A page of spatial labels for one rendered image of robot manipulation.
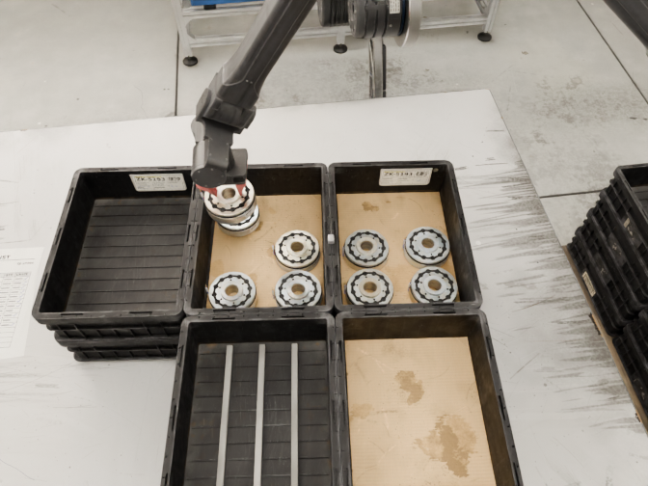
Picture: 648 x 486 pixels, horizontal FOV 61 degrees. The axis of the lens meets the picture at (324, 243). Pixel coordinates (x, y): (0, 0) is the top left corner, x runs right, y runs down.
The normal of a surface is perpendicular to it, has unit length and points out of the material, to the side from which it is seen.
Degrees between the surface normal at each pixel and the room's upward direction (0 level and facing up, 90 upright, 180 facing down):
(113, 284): 0
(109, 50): 0
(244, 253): 0
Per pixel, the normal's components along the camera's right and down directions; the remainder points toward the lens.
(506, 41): 0.00, -0.57
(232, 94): 0.07, 0.87
